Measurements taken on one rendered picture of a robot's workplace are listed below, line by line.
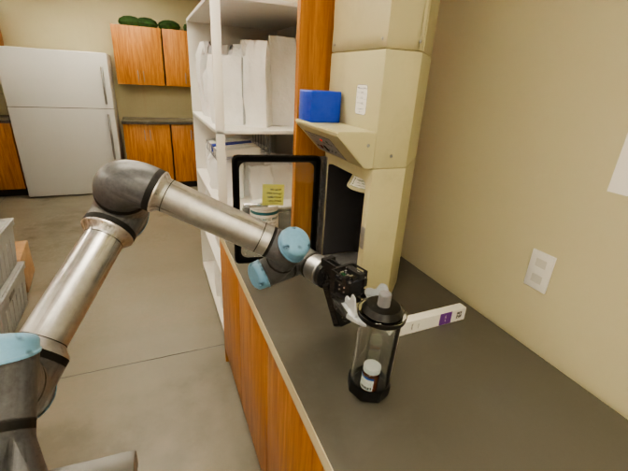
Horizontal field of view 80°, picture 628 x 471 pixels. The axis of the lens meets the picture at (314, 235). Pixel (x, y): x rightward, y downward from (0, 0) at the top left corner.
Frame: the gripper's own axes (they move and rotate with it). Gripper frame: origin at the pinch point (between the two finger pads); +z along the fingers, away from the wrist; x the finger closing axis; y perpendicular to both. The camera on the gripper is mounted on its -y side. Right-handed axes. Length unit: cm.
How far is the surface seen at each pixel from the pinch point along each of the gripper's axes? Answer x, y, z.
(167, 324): 3, -116, -184
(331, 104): 21, 41, -47
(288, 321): -0.9, -21.0, -34.0
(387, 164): 24.1, 27.6, -25.0
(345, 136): 10.7, 35.0, -28.6
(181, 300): 22, -116, -209
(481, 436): 10.7, -20.4, 23.3
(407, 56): 26, 55, -25
